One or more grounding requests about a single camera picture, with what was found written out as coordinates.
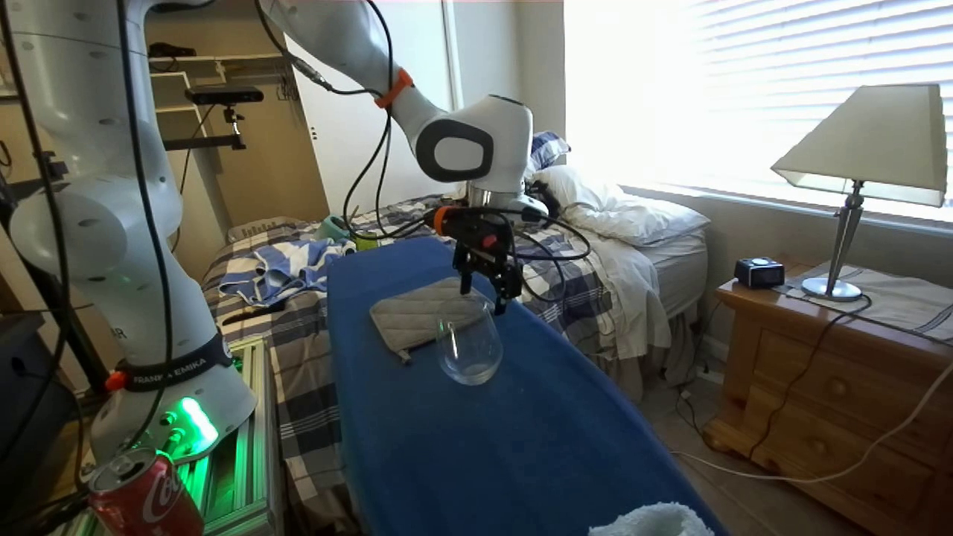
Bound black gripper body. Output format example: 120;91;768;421
451;212;515;279

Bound grey quilted mat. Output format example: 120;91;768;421
369;277;488;363

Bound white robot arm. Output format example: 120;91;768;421
2;0;534;462

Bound clear stemless glass cup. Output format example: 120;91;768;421
436;313;504;386

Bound plaid blue pillow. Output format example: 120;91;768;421
531;130;571;170

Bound bed with plaid bedding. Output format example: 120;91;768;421
206;197;710;526

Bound white pillow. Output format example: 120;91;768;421
531;164;710;246

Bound blue ironing board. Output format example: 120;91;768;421
329;237;710;536

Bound white window blinds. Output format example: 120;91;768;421
564;0;953;200

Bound small black alarm clock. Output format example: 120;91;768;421
737;255;783;289

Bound white folded cloth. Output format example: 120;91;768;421
591;503;714;536

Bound wooden nightstand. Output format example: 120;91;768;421
705;279;953;536

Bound red soda can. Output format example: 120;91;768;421
86;451;204;536

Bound cream shade table lamp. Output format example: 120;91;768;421
771;82;948;299

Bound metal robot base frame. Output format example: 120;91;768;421
183;335;284;536

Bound white iron power cord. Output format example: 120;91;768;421
683;360;953;487

